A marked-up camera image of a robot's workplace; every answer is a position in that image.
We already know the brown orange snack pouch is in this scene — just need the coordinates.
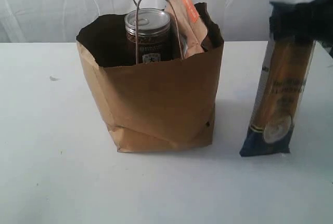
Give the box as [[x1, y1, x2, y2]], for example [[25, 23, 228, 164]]
[[166, 0, 208, 58]]

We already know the spaghetti package dark blue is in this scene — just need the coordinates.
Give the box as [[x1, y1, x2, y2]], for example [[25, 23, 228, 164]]
[[239, 36, 315, 157]]

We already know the brown paper shopping bag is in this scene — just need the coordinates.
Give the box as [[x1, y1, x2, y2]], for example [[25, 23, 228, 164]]
[[76, 3, 224, 153]]

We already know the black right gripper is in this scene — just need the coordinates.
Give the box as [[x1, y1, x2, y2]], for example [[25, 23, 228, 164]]
[[269, 0, 332, 43]]

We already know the clear can with pull-tab lid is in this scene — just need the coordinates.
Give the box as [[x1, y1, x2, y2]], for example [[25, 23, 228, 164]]
[[124, 8, 172, 64]]

